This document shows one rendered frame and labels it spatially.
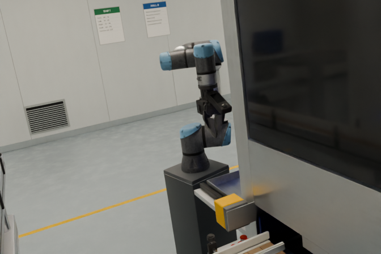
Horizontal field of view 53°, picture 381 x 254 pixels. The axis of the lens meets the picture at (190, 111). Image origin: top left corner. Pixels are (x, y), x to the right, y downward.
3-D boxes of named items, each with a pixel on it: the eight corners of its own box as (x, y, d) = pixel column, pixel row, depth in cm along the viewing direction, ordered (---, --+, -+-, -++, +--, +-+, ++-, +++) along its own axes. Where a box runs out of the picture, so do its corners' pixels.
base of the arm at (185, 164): (175, 168, 202) (173, 151, 199) (197, 159, 210) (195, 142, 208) (193, 175, 190) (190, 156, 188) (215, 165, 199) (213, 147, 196)
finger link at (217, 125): (216, 133, 155) (214, 111, 153) (224, 136, 149) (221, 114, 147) (210, 135, 154) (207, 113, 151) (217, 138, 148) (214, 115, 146)
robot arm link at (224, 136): (204, 145, 202) (192, 43, 197) (233, 143, 201) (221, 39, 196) (203, 150, 190) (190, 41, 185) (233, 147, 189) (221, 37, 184)
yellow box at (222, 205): (250, 224, 108) (248, 201, 107) (228, 233, 106) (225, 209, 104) (236, 214, 115) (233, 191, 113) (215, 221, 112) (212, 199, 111)
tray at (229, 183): (317, 199, 132) (317, 190, 132) (255, 224, 123) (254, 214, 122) (261, 170, 163) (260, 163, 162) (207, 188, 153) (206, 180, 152)
